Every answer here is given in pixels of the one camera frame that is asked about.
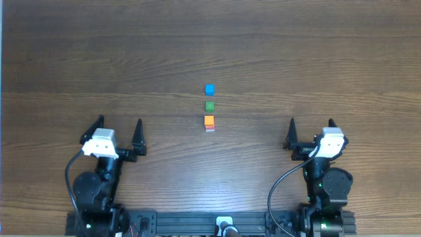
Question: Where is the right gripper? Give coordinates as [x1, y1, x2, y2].
[283, 117, 338, 161]

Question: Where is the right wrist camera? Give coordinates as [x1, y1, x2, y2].
[314, 126, 345, 158]

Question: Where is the mounting rail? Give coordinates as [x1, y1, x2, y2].
[65, 210, 358, 237]

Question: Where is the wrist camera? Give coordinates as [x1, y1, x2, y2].
[81, 128, 119, 159]
[314, 126, 345, 158]

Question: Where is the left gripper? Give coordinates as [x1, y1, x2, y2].
[80, 115, 147, 163]

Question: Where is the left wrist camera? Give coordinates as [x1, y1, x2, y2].
[81, 128, 119, 159]

